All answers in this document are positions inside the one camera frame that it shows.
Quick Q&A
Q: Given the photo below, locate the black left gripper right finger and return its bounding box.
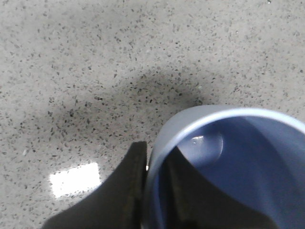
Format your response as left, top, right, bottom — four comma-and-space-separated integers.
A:
163, 147, 276, 229

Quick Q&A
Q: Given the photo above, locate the blue plastic cup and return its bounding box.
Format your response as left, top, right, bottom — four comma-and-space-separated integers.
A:
142, 105, 305, 229

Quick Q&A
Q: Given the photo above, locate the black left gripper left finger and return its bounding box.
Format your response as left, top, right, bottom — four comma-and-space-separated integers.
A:
43, 141, 147, 229

